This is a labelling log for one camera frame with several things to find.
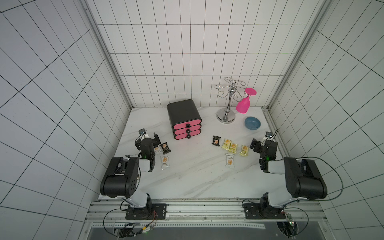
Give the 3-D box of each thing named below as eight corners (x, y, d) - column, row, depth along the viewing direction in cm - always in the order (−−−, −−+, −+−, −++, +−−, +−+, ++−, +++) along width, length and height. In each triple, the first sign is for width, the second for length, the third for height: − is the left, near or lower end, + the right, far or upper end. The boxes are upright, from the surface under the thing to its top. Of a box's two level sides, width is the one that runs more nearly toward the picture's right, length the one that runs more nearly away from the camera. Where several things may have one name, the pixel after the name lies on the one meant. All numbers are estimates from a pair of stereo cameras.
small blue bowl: (246, 130, 108) (247, 127, 105) (242, 119, 114) (244, 116, 111) (260, 130, 108) (262, 127, 105) (256, 119, 114) (258, 116, 111)
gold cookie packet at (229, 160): (225, 166, 91) (225, 164, 89) (225, 154, 96) (225, 153, 94) (234, 167, 90) (234, 166, 89) (233, 155, 95) (234, 154, 94)
